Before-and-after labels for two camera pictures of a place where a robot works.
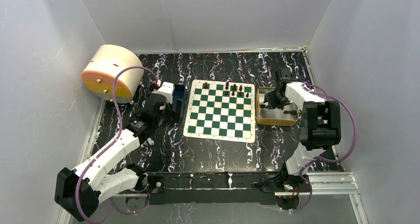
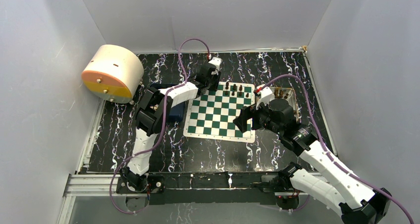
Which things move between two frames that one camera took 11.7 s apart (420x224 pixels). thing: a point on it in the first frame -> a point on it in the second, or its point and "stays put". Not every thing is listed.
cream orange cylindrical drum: x=98 y=76 stays put
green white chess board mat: x=221 y=110 stays put
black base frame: x=218 y=188 stays put
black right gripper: x=269 y=97 -> x=247 y=112
